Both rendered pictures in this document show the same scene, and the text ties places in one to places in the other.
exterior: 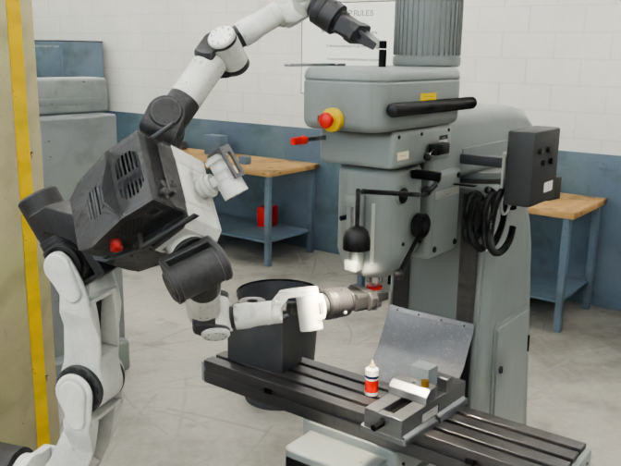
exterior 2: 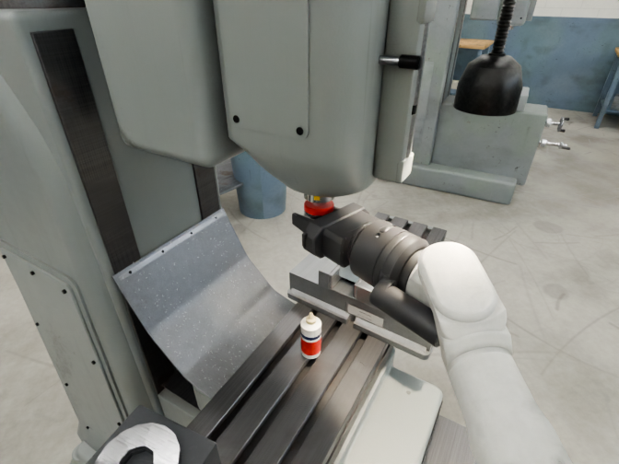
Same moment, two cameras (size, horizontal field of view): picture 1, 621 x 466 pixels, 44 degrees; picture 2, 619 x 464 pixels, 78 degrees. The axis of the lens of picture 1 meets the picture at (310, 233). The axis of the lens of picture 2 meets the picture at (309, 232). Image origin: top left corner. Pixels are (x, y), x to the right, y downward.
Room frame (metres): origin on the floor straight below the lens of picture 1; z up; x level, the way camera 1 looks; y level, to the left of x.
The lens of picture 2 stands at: (2.22, 0.33, 1.55)
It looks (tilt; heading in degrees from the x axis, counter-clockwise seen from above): 33 degrees down; 264
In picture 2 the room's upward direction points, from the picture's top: straight up
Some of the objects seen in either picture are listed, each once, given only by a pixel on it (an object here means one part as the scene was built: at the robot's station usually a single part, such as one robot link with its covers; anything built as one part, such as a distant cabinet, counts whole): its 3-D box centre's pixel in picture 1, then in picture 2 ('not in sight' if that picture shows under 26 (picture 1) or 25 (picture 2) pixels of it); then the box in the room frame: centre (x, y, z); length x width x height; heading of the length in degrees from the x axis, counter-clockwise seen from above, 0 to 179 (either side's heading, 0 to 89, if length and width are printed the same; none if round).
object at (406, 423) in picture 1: (417, 398); (366, 288); (2.03, -0.31, 0.98); 0.35 x 0.15 x 0.11; 141
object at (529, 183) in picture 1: (534, 165); not in sight; (2.19, -0.64, 1.62); 0.20 x 0.09 x 0.21; 143
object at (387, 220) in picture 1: (377, 217); (318, 63); (2.16, -0.19, 1.47); 0.21 x 0.19 x 0.32; 53
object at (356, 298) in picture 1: (348, 300); (360, 244); (2.10, -0.11, 1.24); 0.13 x 0.12 x 0.10; 35
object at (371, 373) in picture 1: (371, 376); (310, 332); (2.17, -0.19, 0.98); 0.04 x 0.04 x 0.11
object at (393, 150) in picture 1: (387, 142); not in sight; (2.19, -0.21, 1.68); 0.34 x 0.24 x 0.10; 143
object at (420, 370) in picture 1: (423, 374); (356, 262); (2.05, -0.33, 1.04); 0.06 x 0.05 x 0.06; 51
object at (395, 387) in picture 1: (412, 389); (378, 280); (2.01, -0.29, 1.01); 0.12 x 0.06 x 0.04; 51
